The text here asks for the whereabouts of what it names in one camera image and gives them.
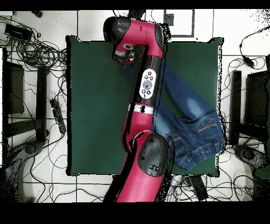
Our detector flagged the blue denim jeans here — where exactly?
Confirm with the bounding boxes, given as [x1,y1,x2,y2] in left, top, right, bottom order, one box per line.
[122,61,225,172]

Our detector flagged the person's foot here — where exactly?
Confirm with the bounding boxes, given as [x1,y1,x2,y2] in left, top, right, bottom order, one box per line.
[128,9,147,21]

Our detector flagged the dark green table cloth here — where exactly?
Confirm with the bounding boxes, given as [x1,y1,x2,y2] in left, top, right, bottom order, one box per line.
[65,35,224,177]

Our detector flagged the small dark grey square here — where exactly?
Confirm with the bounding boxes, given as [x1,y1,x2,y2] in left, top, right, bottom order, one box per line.
[164,13,175,26]

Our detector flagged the black power strip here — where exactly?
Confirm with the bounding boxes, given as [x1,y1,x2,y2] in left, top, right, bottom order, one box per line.
[50,98,67,134]

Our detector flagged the black stand bar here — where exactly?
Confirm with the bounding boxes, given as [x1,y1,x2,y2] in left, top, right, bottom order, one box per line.
[35,66,48,143]
[229,70,243,146]

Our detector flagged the black power adapter box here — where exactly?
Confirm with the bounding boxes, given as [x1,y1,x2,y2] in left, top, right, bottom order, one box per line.
[4,23,33,41]

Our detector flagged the dark grey stand foot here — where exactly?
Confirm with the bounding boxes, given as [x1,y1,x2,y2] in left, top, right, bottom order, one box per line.
[5,141,45,170]
[232,144,267,170]

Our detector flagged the black bar device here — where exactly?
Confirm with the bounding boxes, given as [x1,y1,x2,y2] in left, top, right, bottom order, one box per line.
[186,175,209,201]

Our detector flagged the dark green fabric piece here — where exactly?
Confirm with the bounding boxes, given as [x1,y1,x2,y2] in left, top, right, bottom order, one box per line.
[254,166,270,180]

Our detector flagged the grey square frame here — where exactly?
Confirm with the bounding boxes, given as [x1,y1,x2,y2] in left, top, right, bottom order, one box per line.
[162,8,195,38]

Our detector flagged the black cable tangle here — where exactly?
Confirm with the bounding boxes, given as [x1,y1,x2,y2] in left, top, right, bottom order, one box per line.
[0,15,68,72]
[216,111,233,153]

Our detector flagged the black cable with connector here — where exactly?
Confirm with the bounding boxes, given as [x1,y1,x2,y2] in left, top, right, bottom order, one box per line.
[239,25,270,69]

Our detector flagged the blue and black cable bundle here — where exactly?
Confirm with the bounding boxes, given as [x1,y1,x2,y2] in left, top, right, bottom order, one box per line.
[168,174,191,201]

